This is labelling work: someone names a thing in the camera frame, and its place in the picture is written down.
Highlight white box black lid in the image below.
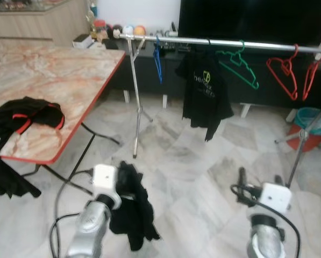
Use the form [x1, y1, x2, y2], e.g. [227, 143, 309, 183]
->
[73, 33, 95, 49]

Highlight black knit garment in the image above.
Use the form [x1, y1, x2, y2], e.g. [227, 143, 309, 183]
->
[109, 160, 162, 252]

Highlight green plastic hanger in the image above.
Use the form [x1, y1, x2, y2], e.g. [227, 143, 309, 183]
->
[216, 40, 260, 90]

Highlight black television console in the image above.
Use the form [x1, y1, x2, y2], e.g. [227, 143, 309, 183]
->
[74, 38, 321, 119]

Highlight black garment red stripes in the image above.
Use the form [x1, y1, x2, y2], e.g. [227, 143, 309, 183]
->
[0, 97, 66, 198]

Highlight light wooden cabinet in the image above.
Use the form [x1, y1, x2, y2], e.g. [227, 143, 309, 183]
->
[0, 0, 92, 48]

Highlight silver metal clothes rack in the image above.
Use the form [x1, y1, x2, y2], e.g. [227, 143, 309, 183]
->
[117, 33, 321, 188]

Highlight black t-shirt green print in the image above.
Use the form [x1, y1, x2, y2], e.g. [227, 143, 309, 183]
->
[175, 49, 234, 142]

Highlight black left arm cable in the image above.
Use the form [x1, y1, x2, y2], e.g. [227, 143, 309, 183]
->
[49, 169, 94, 258]

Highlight black flat television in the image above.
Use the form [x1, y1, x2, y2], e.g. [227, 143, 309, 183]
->
[177, 0, 321, 48]

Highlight blue hanging ornament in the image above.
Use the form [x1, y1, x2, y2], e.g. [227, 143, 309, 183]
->
[88, 0, 99, 25]

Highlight blue plastic hanger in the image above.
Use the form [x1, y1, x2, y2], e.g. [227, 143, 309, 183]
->
[153, 37, 164, 85]

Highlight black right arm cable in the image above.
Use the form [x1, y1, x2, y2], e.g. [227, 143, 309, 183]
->
[230, 184, 302, 258]

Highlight marble table red edge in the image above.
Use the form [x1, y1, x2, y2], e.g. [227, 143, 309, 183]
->
[0, 44, 127, 195]

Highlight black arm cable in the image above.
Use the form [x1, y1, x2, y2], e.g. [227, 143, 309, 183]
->
[49, 169, 94, 258]
[230, 184, 302, 258]

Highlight red plastic hanger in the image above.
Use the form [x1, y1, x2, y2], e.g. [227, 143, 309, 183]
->
[302, 47, 321, 102]
[266, 44, 300, 102]

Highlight orange bin teal bag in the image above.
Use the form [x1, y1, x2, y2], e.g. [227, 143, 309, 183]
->
[286, 106, 321, 152]

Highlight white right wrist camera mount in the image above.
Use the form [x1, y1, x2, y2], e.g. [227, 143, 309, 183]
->
[257, 182, 293, 213]

